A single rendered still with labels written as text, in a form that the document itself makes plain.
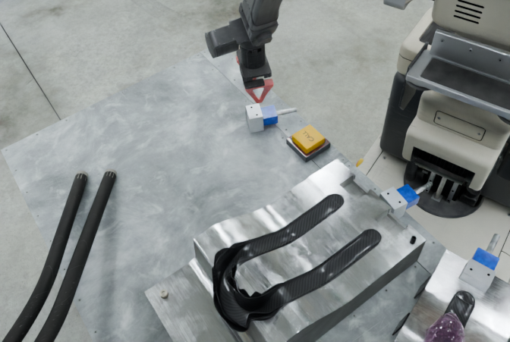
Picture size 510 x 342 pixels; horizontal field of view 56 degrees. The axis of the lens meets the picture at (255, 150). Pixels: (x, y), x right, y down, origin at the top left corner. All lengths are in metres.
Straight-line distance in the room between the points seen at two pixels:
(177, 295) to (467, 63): 0.76
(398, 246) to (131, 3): 2.66
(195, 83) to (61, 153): 0.41
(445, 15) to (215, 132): 0.62
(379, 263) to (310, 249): 0.13
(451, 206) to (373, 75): 1.03
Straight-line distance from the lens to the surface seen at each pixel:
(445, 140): 1.30
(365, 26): 2.95
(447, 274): 1.03
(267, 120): 1.25
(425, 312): 0.97
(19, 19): 3.51
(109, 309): 1.08
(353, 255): 0.98
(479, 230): 1.80
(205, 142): 1.26
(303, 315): 0.88
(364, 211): 1.02
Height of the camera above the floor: 1.75
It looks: 51 degrees down
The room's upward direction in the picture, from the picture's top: 6 degrees counter-clockwise
